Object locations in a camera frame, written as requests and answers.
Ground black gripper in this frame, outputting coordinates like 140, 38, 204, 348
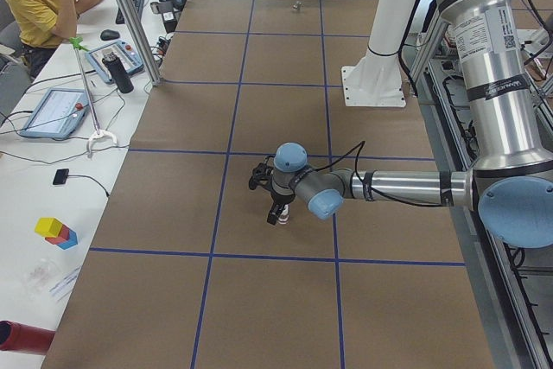
267, 189, 295, 226

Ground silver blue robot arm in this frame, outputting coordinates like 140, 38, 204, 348
263, 0, 552, 248

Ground black water bottle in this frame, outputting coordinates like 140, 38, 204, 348
102, 53, 134, 93

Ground small black box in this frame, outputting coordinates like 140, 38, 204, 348
52, 169, 69, 186

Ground far blue teach pendant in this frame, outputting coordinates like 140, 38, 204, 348
85, 40, 143, 84

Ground blue teach pendant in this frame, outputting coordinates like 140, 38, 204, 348
19, 87, 89, 139
85, 40, 143, 84

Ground stacked coloured blocks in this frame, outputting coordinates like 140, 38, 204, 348
35, 217, 78, 250

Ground near blue teach pendant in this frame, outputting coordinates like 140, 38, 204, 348
19, 87, 89, 139

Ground black computer mouse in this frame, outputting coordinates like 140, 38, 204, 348
100, 29, 120, 41

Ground clear plastic bag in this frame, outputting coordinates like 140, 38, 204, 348
22, 258, 60, 299

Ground red cylinder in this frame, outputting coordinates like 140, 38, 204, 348
1, 321, 55, 355

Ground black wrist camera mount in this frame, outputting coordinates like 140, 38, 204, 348
248, 162, 273, 191

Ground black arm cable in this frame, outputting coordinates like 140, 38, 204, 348
302, 140, 446, 207

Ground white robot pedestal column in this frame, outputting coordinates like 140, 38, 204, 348
341, 0, 416, 108

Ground aluminium frame post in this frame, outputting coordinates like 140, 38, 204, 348
116, 0, 161, 86

